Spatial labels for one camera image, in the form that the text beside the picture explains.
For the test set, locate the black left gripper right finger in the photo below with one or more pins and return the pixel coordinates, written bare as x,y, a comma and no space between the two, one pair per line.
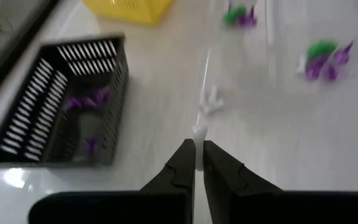
222,177

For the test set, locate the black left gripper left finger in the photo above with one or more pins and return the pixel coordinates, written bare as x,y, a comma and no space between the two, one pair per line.
179,174

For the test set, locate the white plastic bone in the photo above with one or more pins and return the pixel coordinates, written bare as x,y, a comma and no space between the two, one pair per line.
210,104
301,65

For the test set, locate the black plastic basket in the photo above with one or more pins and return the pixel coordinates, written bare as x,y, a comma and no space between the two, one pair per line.
117,93

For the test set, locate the purple plastic witch hat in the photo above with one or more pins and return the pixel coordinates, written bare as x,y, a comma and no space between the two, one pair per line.
342,56

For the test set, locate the yellow plastic basket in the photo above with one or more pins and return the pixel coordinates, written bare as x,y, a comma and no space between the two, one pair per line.
129,11

